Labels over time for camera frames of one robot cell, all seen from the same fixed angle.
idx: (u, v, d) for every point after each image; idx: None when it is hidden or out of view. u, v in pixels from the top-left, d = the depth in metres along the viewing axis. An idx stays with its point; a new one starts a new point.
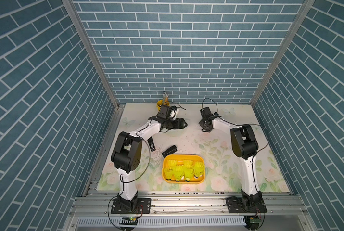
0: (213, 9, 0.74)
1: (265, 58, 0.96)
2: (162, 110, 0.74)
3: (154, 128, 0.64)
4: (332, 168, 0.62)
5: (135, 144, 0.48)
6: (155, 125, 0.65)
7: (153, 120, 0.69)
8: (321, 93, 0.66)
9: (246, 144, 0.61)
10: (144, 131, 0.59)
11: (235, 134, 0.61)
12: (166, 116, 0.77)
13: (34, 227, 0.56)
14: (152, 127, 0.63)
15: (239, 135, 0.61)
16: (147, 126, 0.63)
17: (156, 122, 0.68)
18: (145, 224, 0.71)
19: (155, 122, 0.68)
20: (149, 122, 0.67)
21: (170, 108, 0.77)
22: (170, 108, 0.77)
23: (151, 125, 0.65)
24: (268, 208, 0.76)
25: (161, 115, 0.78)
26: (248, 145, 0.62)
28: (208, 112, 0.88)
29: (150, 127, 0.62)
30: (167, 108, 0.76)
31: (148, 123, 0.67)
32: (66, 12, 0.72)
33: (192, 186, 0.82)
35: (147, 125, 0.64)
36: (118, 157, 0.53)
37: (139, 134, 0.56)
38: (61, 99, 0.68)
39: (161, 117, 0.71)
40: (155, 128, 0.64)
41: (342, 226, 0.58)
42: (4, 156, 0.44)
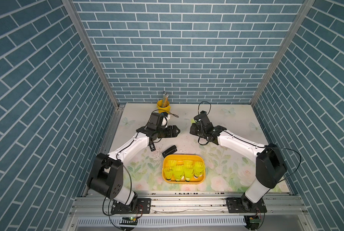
0: (213, 9, 0.74)
1: (265, 58, 0.96)
2: (152, 119, 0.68)
3: (141, 143, 0.56)
4: (332, 168, 0.62)
5: (115, 168, 0.44)
6: (143, 140, 0.57)
7: (140, 133, 0.61)
8: (321, 93, 0.66)
9: (276, 171, 0.49)
10: (127, 151, 0.50)
11: (265, 162, 0.46)
12: (157, 125, 0.68)
13: (34, 227, 0.56)
14: (139, 143, 0.56)
15: (269, 162, 0.46)
16: (133, 142, 0.55)
17: (143, 136, 0.59)
18: (145, 224, 0.71)
19: (143, 136, 0.59)
20: (135, 137, 0.58)
21: (159, 116, 0.67)
22: (159, 117, 0.67)
23: (137, 140, 0.56)
24: (268, 208, 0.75)
25: (151, 124, 0.69)
26: (279, 171, 0.49)
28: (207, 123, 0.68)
29: (136, 143, 0.55)
30: (157, 117, 0.68)
31: (133, 138, 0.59)
32: (66, 12, 0.72)
33: (192, 186, 0.82)
35: (133, 140, 0.56)
36: (95, 182, 0.45)
37: (121, 152, 0.49)
38: (61, 99, 0.68)
39: (151, 127, 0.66)
40: (142, 143, 0.56)
41: (342, 226, 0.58)
42: (4, 156, 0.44)
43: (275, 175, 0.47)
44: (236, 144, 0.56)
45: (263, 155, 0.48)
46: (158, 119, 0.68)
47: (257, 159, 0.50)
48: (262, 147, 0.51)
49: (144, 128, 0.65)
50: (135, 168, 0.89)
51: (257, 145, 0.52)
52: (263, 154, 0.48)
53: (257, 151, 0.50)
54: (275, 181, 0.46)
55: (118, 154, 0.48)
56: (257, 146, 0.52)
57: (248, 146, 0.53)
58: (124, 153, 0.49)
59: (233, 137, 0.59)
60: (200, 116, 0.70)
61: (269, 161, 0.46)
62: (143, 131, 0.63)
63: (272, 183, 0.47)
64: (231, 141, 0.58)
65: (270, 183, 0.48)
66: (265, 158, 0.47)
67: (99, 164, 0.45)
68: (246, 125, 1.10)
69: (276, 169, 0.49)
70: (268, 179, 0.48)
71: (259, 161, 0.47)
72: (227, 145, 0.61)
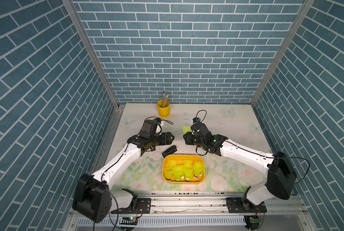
0: (213, 9, 0.74)
1: (265, 58, 0.96)
2: (145, 127, 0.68)
3: (133, 156, 0.53)
4: (332, 168, 0.62)
5: (99, 192, 0.40)
6: (133, 153, 0.53)
7: (132, 143, 0.57)
8: (321, 93, 0.66)
9: (287, 181, 0.44)
10: (114, 169, 0.46)
11: (278, 175, 0.43)
12: (150, 134, 0.64)
13: (34, 227, 0.56)
14: (129, 156, 0.52)
15: (282, 174, 0.43)
16: (122, 156, 0.51)
17: (134, 148, 0.55)
18: (145, 224, 0.71)
19: (134, 148, 0.55)
20: (124, 151, 0.53)
21: (153, 124, 0.63)
22: (153, 124, 0.63)
23: (127, 154, 0.52)
24: (268, 208, 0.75)
25: (145, 133, 0.65)
26: (289, 181, 0.46)
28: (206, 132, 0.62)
29: (125, 158, 0.51)
30: (150, 125, 0.63)
31: (122, 153, 0.52)
32: (66, 12, 0.72)
33: (192, 186, 0.82)
35: (122, 155, 0.51)
36: (82, 205, 0.42)
37: (107, 172, 0.45)
38: (61, 99, 0.68)
39: (144, 135, 0.65)
40: (132, 156, 0.52)
41: (342, 226, 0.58)
42: (4, 156, 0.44)
43: (287, 186, 0.44)
44: (243, 155, 0.52)
45: (274, 167, 0.45)
46: (151, 127, 0.63)
47: (269, 172, 0.46)
48: (271, 157, 0.48)
49: (136, 137, 0.60)
50: (135, 168, 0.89)
51: (265, 156, 0.49)
52: (274, 166, 0.45)
53: (266, 162, 0.47)
54: (288, 192, 0.44)
55: (104, 173, 0.44)
56: (265, 157, 0.49)
57: (256, 158, 0.50)
58: (112, 172, 0.45)
59: (236, 147, 0.55)
60: (197, 126, 0.64)
61: (281, 173, 0.43)
62: (134, 140, 0.59)
63: (286, 195, 0.45)
64: (236, 153, 0.54)
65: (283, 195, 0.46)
66: (277, 171, 0.44)
67: (82, 187, 0.42)
68: (246, 125, 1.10)
69: (287, 178, 0.47)
70: (282, 190, 0.45)
71: (270, 174, 0.44)
72: (232, 156, 0.57)
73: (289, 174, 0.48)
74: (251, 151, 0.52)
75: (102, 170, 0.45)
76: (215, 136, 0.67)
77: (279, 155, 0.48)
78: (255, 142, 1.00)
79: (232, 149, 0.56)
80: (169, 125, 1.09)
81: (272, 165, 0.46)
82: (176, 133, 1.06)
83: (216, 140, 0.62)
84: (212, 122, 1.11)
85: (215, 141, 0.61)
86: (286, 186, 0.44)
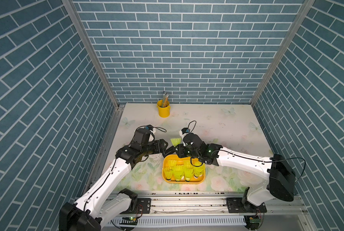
0: (213, 9, 0.74)
1: (265, 58, 0.96)
2: (136, 137, 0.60)
3: (121, 174, 0.49)
4: (332, 168, 0.62)
5: (82, 224, 0.37)
6: (122, 171, 0.49)
7: (120, 159, 0.52)
8: (321, 93, 0.66)
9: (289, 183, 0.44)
10: (98, 194, 0.43)
11: (280, 180, 0.42)
12: (142, 144, 0.59)
13: (34, 227, 0.56)
14: (117, 175, 0.48)
15: (283, 178, 0.43)
16: (108, 176, 0.47)
17: (122, 165, 0.50)
18: (145, 224, 0.71)
19: (123, 165, 0.50)
20: (111, 170, 0.49)
21: (145, 134, 0.58)
22: (145, 134, 0.58)
23: (113, 174, 0.48)
24: (268, 208, 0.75)
25: (135, 144, 0.60)
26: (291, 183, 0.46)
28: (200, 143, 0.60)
29: (112, 178, 0.47)
30: (142, 135, 0.58)
31: (109, 171, 0.48)
32: (66, 12, 0.72)
33: (192, 186, 0.82)
35: (109, 174, 0.47)
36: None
37: (91, 198, 0.41)
38: (61, 99, 0.68)
39: (135, 147, 0.60)
40: (121, 174, 0.49)
41: (342, 226, 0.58)
42: (4, 156, 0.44)
43: (291, 189, 0.44)
44: (241, 164, 0.51)
45: (274, 172, 0.44)
46: (143, 137, 0.58)
47: (271, 178, 0.46)
48: (269, 161, 0.48)
49: (125, 149, 0.55)
50: (135, 168, 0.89)
51: (263, 160, 0.49)
52: (273, 171, 0.44)
53: (265, 167, 0.46)
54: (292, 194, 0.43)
55: (88, 200, 0.41)
56: (263, 162, 0.48)
57: (254, 163, 0.49)
58: (96, 197, 0.42)
59: (234, 156, 0.54)
60: (190, 137, 0.62)
61: (282, 177, 0.43)
62: (123, 153, 0.54)
63: (290, 197, 0.44)
64: (233, 160, 0.53)
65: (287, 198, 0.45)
66: (278, 175, 0.43)
67: (65, 218, 0.39)
68: (246, 125, 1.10)
69: (289, 180, 0.47)
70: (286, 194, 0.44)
71: (272, 179, 0.43)
72: (228, 164, 0.55)
73: (290, 175, 0.47)
74: (248, 158, 0.51)
75: (87, 195, 0.42)
76: (209, 146, 0.64)
77: (277, 158, 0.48)
78: (255, 142, 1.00)
79: (227, 158, 0.54)
80: (169, 125, 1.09)
81: (272, 170, 0.45)
82: (176, 133, 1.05)
83: (211, 150, 0.60)
84: (212, 122, 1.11)
85: (211, 152, 0.59)
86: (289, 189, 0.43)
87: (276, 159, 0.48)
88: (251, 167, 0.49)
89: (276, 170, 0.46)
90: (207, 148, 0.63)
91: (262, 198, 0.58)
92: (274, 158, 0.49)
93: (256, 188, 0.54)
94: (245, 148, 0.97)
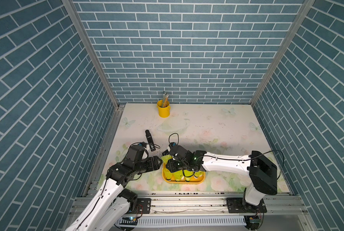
0: (213, 8, 0.74)
1: (265, 58, 0.96)
2: (129, 154, 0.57)
3: (112, 197, 0.48)
4: (332, 168, 0.62)
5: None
6: (113, 193, 0.48)
7: (110, 178, 0.51)
8: (321, 93, 0.66)
9: (269, 177, 0.46)
10: (86, 222, 0.42)
11: (259, 176, 0.44)
12: (136, 161, 0.57)
13: (34, 227, 0.56)
14: (107, 198, 0.46)
15: (261, 173, 0.44)
16: (98, 201, 0.46)
17: (113, 187, 0.49)
18: (145, 224, 0.71)
19: (114, 186, 0.49)
20: (101, 193, 0.48)
21: (139, 150, 0.58)
22: (140, 150, 0.59)
23: (103, 198, 0.46)
24: (268, 208, 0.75)
25: (128, 161, 0.58)
26: (271, 177, 0.47)
28: (184, 153, 0.62)
29: (101, 203, 0.45)
30: (136, 151, 0.57)
31: (99, 195, 0.47)
32: (66, 13, 0.72)
33: (192, 186, 0.82)
35: (99, 198, 0.46)
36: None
37: (81, 226, 0.41)
38: (61, 99, 0.68)
39: (128, 164, 0.58)
40: (111, 198, 0.48)
41: (342, 227, 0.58)
42: (4, 156, 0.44)
43: (272, 182, 0.45)
44: (225, 166, 0.52)
45: (253, 169, 0.46)
46: (137, 153, 0.57)
47: (252, 175, 0.45)
48: (248, 159, 0.50)
49: (117, 167, 0.54)
50: None
51: (243, 160, 0.50)
52: (253, 168, 0.46)
53: (246, 166, 0.48)
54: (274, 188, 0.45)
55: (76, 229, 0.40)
56: (243, 161, 0.50)
57: (235, 163, 0.51)
58: (86, 225, 0.41)
59: (217, 160, 0.56)
60: (175, 149, 0.64)
61: (261, 173, 0.44)
62: (114, 172, 0.52)
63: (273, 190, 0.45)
64: (216, 164, 0.55)
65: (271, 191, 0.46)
66: (257, 172, 0.45)
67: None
68: (246, 125, 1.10)
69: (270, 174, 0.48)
70: (267, 188, 0.46)
71: (252, 176, 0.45)
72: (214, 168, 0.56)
73: (270, 170, 0.49)
74: (229, 159, 0.53)
75: (76, 223, 0.42)
76: (194, 153, 0.66)
77: (255, 154, 0.49)
78: (255, 141, 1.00)
79: (212, 161, 0.56)
80: (169, 125, 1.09)
81: (251, 168, 0.47)
82: (176, 133, 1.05)
83: (196, 158, 0.61)
84: (212, 122, 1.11)
85: (196, 159, 0.61)
86: (270, 183, 0.45)
87: (255, 155, 0.49)
88: (233, 167, 0.51)
89: (255, 166, 0.50)
90: (193, 156, 0.65)
91: (260, 197, 0.57)
92: (253, 155, 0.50)
93: (249, 188, 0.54)
94: (245, 148, 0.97)
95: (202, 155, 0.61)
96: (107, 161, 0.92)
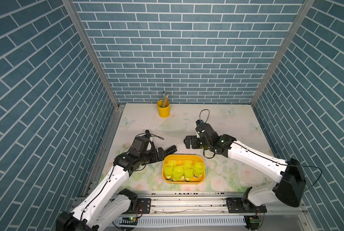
0: (213, 9, 0.74)
1: (264, 58, 0.96)
2: (134, 145, 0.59)
3: (118, 182, 0.49)
4: (332, 168, 0.62)
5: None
6: (120, 178, 0.49)
7: (117, 166, 0.52)
8: (321, 93, 0.66)
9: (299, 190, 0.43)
10: (95, 203, 0.43)
11: (291, 184, 0.41)
12: (141, 151, 0.59)
13: (34, 227, 0.56)
14: (114, 183, 0.48)
15: (295, 182, 0.41)
16: (106, 185, 0.47)
17: (120, 173, 0.50)
18: (145, 224, 0.71)
19: (121, 172, 0.51)
20: (109, 177, 0.49)
21: (144, 141, 0.59)
22: (144, 141, 0.59)
23: (110, 182, 0.48)
24: (268, 208, 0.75)
25: (133, 150, 0.60)
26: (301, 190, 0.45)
28: (210, 134, 0.60)
29: (109, 186, 0.47)
30: (141, 142, 0.59)
31: (107, 180, 0.48)
32: (66, 13, 0.72)
33: (192, 186, 0.82)
35: (107, 182, 0.47)
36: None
37: (88, 207, 0.42)
38: (61, 99, 0.68)
39: (133, 154, 0.60)
40: (118, 183, 0.49)
41: (342, 227, 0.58)
42: (4, 156, 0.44)
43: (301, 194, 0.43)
44: (253, 160, 0.50)
45: (287, 174, 0.43)
46: (142, 144, 0.59)
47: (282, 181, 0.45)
48: (284, 163, 0.46)
49: (124, 156, 0.56)
50: None
51: (278, 162, 0.47)
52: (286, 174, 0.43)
53: (279, 169, 0.45)
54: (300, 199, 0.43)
55: (84, 209, 0.41)
56: (278, 163, 0.46)
57: (268, 162, 0.47)
58: (94, 206, 0.42)
59: (247, 151, 0.52)
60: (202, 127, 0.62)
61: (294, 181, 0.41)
62: (121, 160, 0.54)
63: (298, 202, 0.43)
64: (242, 153, 0.52)
65: (293, 202, 0.44)
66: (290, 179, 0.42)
67: (62, 227, 0.38)
68: (246, 125, 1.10)
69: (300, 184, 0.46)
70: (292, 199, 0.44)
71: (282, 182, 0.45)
72: (238, 158, 0.54)
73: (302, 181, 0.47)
74: (262, 156, 0.50)
75: (84, 203, 0.42)
76: (222, 136, 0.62)
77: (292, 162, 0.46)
78: (255, 141, 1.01)
79: (239, 150, 0.53)
80: (169, 125, 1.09)
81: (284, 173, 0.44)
82: (176, 133, 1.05)
83: (224, 141, 0.58)
84: (212, 122, 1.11)
85: (222, 141, 0.58)
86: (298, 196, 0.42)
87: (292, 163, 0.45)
88: (263, 166, 0.48)
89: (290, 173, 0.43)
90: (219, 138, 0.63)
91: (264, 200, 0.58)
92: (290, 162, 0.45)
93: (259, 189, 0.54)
94: None
95: (228, 137, 0.59)
96: (107, 161, 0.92)
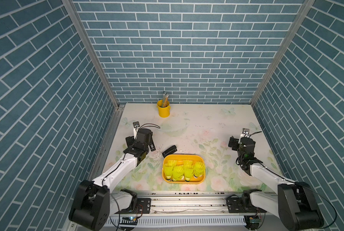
0: (213, 9, 0.74)
1: (264, 58, 0.96)
2: (138, 137, 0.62)
3: (129, 165, 0.54)
4: (332, 168, 0.62)
5: (99, 197, 0.40)
6: (131, 161, 0.55)
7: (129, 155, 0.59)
8: (321, 93, 0.66)
9: (301, 212, 0.42)
10: (114, 175, 0.48)
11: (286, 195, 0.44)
12: (145, 144, 0.65)
13: (34, 227, 0.56)
14: (127, 164, 0.54)
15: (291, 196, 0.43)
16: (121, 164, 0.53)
17: (132, 156, 0.58)
18: (145, 224, 0.71)
19: (132, 156, 0.58)
20: (122, 159, 0.56)
21: (147, 134, 0.65)
22: (146, 134, 0.64)
23: (124, 163, 0.54)
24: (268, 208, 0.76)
25: (139, 143, 0.66)
26: (306, 215, 0.42)
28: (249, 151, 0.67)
29: (124, 165, 0.53)
30: (144, 135, 0.64)
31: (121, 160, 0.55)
32: (66, 13, 0.72)
33: (192, 186, 0.82)
35: (121, 162, 0.54)
36: (79, 213, 0.41)
37: (107, 177, 0.46)
38: (61, 99, 0.68)
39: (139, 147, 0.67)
40: (129, 164, 0.54)
41: (342, 227, 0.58)
42: (4, 156, 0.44)
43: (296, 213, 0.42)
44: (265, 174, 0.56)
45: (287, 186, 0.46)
46: (145, 137, 0.64)
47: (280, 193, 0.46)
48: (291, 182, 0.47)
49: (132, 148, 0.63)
50: (135, 168, 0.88)
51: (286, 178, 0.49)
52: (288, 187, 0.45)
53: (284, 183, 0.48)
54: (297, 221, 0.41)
55: (104, 178, 0.46)
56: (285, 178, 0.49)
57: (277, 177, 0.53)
58: (112, 178, 0.47)
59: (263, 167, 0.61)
60: (245, 141, 0.70)
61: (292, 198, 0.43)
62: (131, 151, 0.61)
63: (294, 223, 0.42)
64: (260, 169, 0.60)
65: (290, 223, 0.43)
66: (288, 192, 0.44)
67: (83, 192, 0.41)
68: (246, 125, 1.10)
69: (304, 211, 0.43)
70: (289, 215, 0.43)
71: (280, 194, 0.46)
72: (256, 175, 0.62)
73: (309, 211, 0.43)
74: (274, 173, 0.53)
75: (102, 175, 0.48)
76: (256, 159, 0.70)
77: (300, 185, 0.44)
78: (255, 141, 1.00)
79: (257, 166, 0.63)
80: (169, 125, 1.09)
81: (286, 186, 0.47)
82: (176, 133, 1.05)
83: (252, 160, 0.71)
84: (212, 122, 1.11)
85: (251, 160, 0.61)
86: (295, 211, 0.42)
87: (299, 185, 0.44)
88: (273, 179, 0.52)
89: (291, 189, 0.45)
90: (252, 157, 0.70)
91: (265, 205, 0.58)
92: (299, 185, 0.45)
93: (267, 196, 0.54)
94: None
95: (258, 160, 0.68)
96: (107, 161, 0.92)
